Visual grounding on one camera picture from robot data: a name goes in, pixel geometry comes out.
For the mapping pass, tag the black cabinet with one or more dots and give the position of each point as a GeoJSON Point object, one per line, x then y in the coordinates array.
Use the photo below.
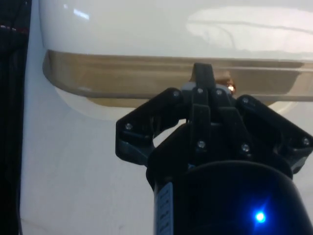
{"type": "Point", "coordinates": [11, 122]}

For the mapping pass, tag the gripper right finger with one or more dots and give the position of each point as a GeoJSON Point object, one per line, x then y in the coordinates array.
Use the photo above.
{"type": "Point", "coordinates": [269, 117]}

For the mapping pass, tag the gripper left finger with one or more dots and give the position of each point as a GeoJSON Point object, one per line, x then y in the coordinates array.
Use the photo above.
{"type": "Point", "coordinates": [146, 115]}

